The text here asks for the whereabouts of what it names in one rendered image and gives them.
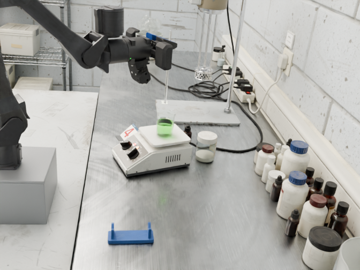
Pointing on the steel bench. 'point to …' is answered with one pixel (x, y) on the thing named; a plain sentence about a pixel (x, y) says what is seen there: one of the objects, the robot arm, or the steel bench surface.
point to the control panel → (130, 150)
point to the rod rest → (130, 235)
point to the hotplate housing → (157, 158)
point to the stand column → (235, 57)
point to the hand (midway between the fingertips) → (165, 46)
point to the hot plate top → (178, 137)
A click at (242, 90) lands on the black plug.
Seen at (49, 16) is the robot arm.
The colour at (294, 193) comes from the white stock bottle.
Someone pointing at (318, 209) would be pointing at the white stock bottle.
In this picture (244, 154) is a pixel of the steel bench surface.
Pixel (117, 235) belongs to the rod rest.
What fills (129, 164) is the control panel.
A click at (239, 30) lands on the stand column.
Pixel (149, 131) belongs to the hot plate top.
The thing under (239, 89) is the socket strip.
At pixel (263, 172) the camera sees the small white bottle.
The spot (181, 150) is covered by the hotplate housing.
